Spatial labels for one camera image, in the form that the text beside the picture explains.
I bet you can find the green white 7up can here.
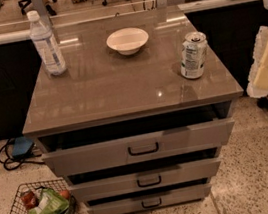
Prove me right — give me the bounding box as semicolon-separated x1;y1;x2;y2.
181;31;207;79

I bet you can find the white paper bowl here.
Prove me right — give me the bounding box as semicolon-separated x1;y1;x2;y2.
106;27;149;56

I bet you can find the red soda can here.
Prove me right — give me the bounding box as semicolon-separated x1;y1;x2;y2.
20;188;39;210

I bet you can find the top grey drawer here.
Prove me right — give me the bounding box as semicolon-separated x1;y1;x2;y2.
42;118;235;177

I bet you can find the grey drawer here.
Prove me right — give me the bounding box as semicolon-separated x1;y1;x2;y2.
70;158;221;202
42;118;235;177
87;184;211;214

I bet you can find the middle grey drawer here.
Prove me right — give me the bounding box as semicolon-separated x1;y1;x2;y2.
70;158;221;202

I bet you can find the bottom grey drawer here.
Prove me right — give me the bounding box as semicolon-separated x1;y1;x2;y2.
87;184;211;214

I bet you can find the clear plastic water bottle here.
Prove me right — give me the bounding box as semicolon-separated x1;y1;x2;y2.
26;10;67;75

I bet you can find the red apple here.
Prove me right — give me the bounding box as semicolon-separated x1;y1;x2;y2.
59;190;70;200

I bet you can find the green chip bag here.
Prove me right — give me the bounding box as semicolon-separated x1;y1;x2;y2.
28;188;69;214

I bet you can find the blue foot pedal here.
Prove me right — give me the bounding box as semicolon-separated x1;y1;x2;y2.
12;136;34;158

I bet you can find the black power cable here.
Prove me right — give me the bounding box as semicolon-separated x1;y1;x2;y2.
0;133;46;174

